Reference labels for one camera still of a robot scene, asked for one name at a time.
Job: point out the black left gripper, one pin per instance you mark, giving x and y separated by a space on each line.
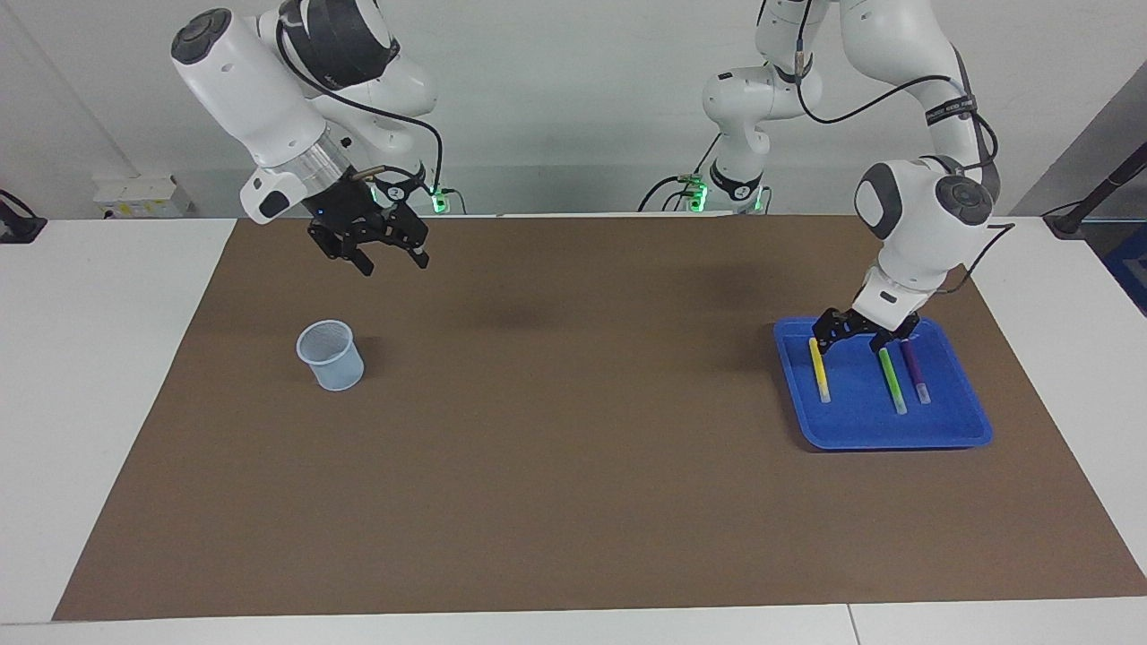
874 328

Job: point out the black clamp mount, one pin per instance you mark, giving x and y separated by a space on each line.
18 228

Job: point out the purple highlighter pen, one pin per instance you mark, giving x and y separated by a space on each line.
917 372

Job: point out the brown table mat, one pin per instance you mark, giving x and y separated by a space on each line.
573 448

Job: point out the green highlighter pen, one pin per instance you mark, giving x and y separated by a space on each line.
892 381

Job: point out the black stand pole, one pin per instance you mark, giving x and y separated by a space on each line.
1098 193

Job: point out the yellow highlighter pen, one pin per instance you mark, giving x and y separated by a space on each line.
820 372

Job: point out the white wall socket box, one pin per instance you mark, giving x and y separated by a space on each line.
139 197

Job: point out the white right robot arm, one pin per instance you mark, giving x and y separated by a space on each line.
251 98

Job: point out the blue plastic tray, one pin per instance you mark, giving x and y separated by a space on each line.
860 425

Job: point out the translucent plastic cup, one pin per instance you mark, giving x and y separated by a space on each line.
336 367

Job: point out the blue crate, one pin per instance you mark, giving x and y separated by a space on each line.
1131 269

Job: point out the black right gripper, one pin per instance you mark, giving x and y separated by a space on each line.
345 215

